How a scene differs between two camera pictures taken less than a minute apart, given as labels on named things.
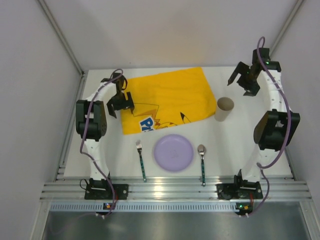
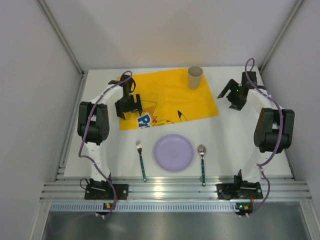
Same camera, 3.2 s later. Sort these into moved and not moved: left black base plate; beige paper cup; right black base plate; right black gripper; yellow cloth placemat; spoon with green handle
Moved: right black gripper; beige paper cup
Not moved: left black base plate; yellow cloth placemat; right black base plate; spoon with green handle
